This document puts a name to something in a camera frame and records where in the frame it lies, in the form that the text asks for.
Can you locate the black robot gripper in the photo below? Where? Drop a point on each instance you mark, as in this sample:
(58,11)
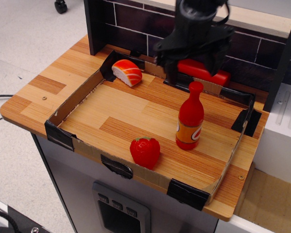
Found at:
(195,32)

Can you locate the red hot sauce bottle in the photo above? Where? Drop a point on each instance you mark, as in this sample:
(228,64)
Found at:
(190,118)

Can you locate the red ketchup bottle lying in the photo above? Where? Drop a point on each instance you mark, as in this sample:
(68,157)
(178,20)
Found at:
(197,69)

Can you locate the cardboard fence with black tape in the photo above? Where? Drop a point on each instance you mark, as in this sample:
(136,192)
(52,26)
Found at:
(104,115)

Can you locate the salmon nigiri sushi toy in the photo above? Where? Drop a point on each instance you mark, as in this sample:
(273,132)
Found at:
(127,72)

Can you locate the light wooden shelf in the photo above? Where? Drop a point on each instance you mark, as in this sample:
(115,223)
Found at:
(256,21)

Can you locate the red toy strawberry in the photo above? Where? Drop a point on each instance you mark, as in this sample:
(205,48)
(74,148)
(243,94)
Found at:
(145,151)

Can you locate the black chair caster wheel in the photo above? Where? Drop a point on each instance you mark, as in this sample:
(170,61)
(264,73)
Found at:
(60,6)

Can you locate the white side cabinet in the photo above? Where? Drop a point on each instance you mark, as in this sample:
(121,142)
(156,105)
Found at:
(265,203)

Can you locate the grey oven control panel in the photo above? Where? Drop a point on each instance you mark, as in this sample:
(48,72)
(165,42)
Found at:
(118,213)

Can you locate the black right post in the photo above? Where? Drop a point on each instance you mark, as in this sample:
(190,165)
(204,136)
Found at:
(279,75)

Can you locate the black corner post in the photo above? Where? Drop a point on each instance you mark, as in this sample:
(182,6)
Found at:
(99,16)

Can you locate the black metal bracket with screw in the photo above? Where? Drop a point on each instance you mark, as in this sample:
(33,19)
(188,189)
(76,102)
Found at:
(25,224)

